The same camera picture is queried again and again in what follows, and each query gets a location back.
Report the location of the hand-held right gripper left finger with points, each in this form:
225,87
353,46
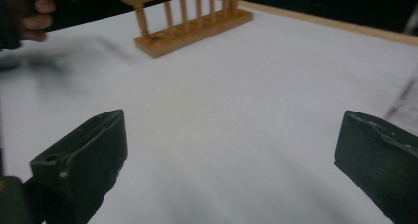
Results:
85,158

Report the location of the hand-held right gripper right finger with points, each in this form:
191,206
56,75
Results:
381,164

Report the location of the wooden test tube rack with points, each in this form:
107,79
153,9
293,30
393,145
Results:
197,33

